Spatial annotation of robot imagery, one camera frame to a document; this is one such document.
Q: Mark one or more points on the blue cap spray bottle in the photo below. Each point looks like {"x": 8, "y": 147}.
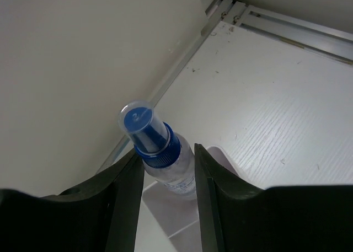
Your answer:
{"x": 166, "y": 155}

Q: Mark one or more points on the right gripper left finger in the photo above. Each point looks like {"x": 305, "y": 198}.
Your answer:
{"x": 99, "y": 214}

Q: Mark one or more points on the aluminium rail right side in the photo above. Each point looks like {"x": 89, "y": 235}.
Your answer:
{"x": 300, "y": 33}

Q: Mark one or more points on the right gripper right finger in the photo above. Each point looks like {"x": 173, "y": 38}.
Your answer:
{"x": 235, "y": 215}

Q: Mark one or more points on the white divided container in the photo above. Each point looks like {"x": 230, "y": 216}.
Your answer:
{"x": 167, "y": 222}

